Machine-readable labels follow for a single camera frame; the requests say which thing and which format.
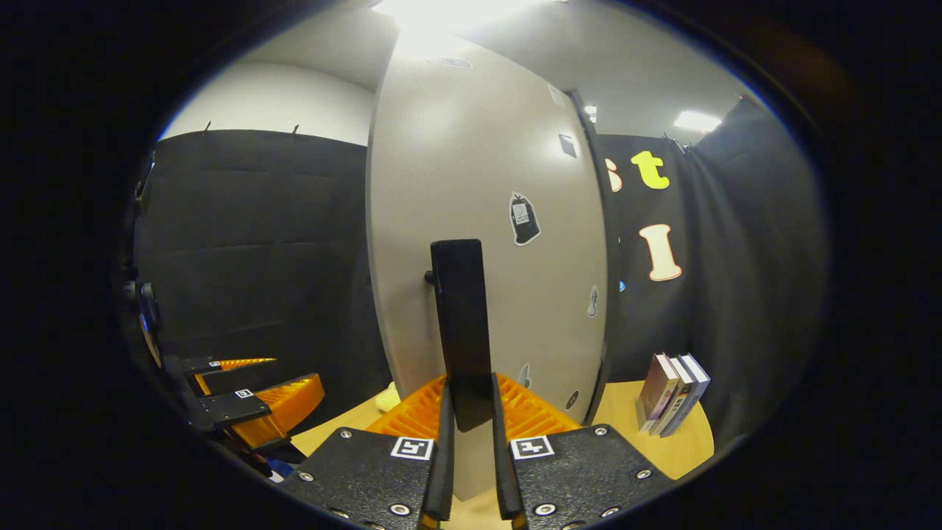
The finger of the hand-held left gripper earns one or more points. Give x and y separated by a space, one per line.
228 408
235 374

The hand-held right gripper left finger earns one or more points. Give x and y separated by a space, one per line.
440 456

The pale yellow soft object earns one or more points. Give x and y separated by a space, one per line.
387 401

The maroon cover book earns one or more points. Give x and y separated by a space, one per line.
656 390

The white cabinet door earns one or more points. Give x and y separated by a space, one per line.
456 162

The grey cover book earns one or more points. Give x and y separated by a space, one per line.
695 394

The white cover book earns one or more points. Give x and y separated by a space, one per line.
678 401

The black backdrop cloth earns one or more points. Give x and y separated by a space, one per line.
257 243

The large ceiling light panel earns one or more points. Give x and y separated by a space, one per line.
449 15

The small ceiling light panel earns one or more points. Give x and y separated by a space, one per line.
697 121

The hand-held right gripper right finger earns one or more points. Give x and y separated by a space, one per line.
505 456

